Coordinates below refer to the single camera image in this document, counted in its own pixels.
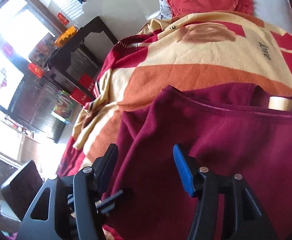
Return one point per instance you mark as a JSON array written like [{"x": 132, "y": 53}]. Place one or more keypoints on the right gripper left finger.
[{"x": 65, "y": 207}]

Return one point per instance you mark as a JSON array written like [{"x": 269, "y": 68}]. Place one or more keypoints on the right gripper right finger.
[{"x": 223, "y": 202}]

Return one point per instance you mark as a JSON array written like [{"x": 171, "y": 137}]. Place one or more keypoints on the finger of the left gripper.
[{"x": 110, "y": 203}]

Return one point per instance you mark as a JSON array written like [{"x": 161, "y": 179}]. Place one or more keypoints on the maroon fleece sweater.
[{"x": 229, "y": 129}]

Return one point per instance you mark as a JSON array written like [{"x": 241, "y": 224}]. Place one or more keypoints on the red gift bag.
[
  {"x": 82, "y": 98},
  {"x": 87, "y": 82}
]

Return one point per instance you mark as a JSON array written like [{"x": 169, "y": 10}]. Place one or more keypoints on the dark cabinet with boxes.
[{"x": 31, "y": 105}]

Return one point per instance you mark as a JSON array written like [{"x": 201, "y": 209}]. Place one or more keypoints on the dark wooden side table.
[{"x": 61, "y": 58}]

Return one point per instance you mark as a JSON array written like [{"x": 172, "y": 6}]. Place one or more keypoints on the yellow plastic basket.
[{"x": 66, "y": 36}]

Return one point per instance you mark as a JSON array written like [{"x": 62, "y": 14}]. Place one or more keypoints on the red orange cream blanket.
[{"x": 188, "y": 52}]

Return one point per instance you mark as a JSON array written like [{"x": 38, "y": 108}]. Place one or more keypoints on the floral quilt bedding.
[{"x": 165, "y": 10}]

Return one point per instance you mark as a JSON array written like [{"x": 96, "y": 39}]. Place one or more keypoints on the white rectangular pillow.
[{"x": 276, "y": 12}]

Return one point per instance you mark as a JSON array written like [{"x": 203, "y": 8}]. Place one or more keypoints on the red wall sticker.
[{"x": 62, "y": 19}]

